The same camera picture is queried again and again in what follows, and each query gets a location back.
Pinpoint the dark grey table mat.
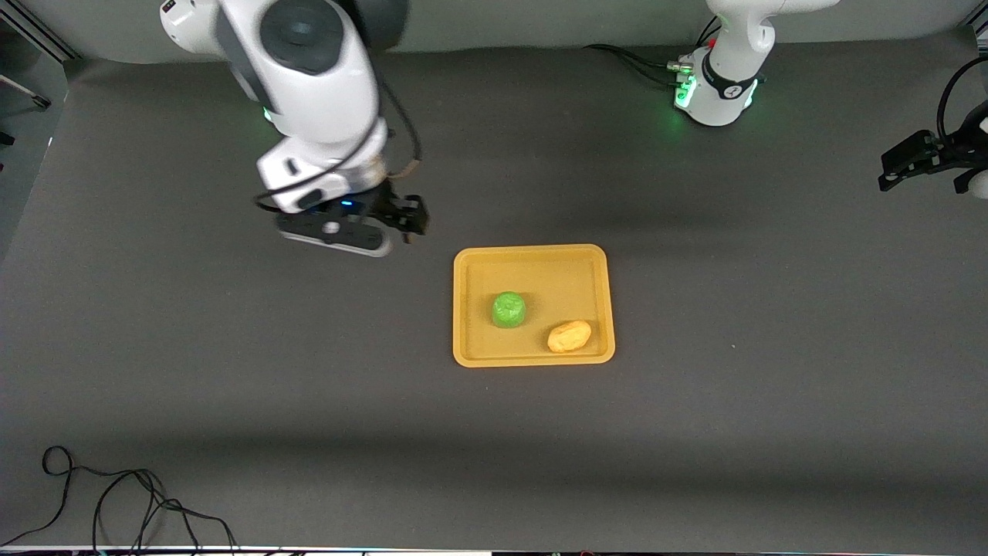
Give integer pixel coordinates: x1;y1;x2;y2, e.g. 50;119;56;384
0;27;988;551

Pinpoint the yellow toy potato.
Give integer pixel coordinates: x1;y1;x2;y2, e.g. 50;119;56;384
547;320;593;354

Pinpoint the aluminium frame rail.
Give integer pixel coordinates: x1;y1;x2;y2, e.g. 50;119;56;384
0;12;82;64

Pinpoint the black arm base cable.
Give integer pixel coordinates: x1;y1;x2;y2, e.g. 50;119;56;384
583;43;692;87

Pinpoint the grey metal bar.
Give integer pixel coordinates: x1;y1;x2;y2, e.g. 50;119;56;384
0;73;53;110

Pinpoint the thin black loose cable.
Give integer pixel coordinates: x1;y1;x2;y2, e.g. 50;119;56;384
0;446;240;554

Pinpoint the yellow plastic tray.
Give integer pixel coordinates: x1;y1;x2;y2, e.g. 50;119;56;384
452;244;617;368

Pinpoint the green toy apple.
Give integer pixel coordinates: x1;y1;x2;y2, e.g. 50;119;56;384
492;291;528;329

